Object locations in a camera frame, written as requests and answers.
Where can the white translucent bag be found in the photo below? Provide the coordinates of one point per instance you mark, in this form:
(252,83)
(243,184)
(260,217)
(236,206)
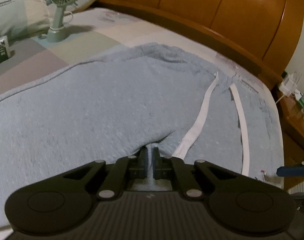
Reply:
(290,85)

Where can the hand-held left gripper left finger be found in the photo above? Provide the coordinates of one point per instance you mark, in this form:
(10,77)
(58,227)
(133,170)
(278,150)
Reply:
(145,162)

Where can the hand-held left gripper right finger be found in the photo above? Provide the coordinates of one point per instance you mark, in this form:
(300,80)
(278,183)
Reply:
(155,162)

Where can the wooden headboard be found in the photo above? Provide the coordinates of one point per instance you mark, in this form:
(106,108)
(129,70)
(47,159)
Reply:
(217,7)

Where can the wooden nightstand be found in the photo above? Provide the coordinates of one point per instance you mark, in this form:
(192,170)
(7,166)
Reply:
(296,120)

